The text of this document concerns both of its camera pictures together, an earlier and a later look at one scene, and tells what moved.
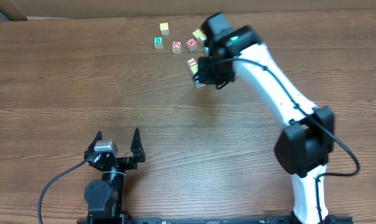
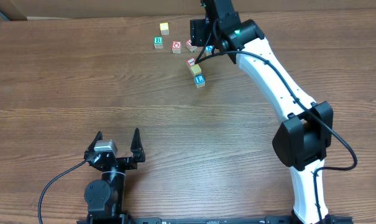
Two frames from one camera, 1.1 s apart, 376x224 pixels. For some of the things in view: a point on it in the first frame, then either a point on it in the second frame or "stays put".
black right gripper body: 212,71 to 202,32
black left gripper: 128,162 stays put
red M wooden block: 192,44 stays put
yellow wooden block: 194,68 stays put
